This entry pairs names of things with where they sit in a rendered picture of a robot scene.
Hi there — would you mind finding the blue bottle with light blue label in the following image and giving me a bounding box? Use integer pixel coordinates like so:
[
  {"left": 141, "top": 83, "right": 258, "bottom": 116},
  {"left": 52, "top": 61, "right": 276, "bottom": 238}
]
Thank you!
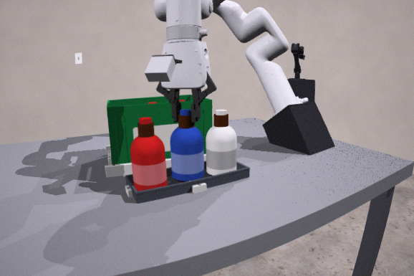
[{"left": 170, "top": 109, "right": 204, "bottom": 182}]

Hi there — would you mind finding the green crate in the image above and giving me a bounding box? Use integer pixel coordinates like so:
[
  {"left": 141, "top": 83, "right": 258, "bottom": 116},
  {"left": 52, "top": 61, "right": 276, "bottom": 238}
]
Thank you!
[{"left": 107, "top": 95, "right": 212, "bottom": 165}]

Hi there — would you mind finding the white bottle with grey label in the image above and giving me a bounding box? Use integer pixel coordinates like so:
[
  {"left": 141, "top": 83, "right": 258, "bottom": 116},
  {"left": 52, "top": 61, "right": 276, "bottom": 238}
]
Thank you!
[{"left": 206, "top": 110, "right": 237, "bottom": 176}]

